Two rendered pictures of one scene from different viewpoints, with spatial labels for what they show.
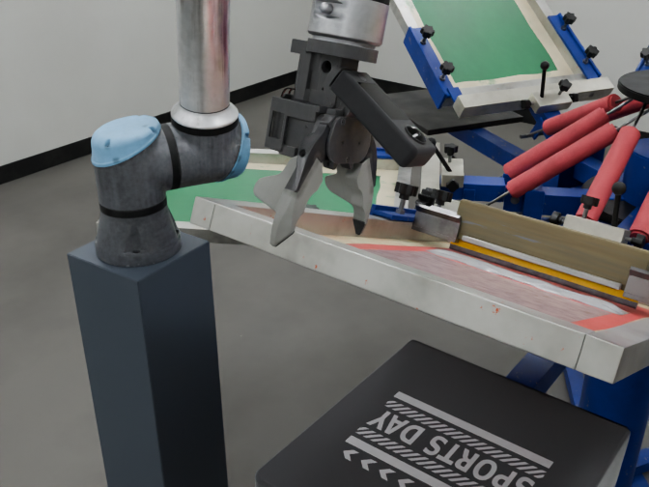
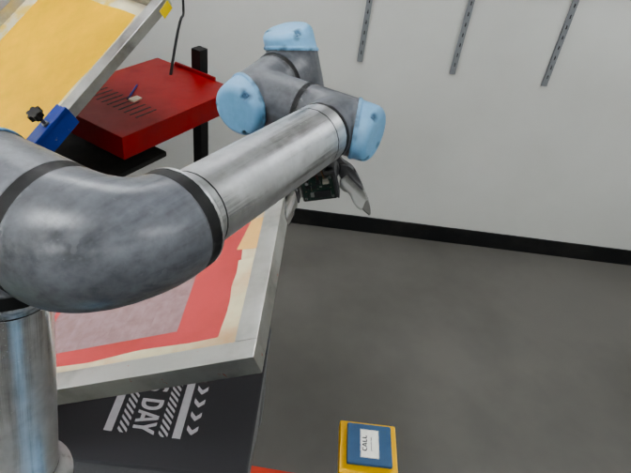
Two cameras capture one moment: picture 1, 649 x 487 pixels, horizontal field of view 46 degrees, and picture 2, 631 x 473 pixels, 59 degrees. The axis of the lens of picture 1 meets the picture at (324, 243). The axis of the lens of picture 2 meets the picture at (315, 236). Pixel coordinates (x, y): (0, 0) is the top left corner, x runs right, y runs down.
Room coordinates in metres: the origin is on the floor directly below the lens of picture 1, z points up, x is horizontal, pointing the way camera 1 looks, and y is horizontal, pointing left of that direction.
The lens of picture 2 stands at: (1.25, 0.64, 2.07)
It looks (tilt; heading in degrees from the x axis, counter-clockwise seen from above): 37 degrees down; 231
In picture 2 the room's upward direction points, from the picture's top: 8 degrees clockwise
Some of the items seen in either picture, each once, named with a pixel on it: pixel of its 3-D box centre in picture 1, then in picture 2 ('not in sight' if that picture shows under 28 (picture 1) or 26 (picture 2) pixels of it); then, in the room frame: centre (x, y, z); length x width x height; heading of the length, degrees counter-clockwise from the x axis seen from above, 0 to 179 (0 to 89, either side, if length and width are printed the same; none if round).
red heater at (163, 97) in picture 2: not in sight; (143, 102); (0.55, -1.43, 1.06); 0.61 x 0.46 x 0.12; 22
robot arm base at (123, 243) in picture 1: (135, 222); not in sight; (1.23, 0.34, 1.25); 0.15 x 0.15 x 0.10
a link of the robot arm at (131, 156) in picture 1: (132, 159); not in sight; (1.24, 0.33, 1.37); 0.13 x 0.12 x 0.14; 117
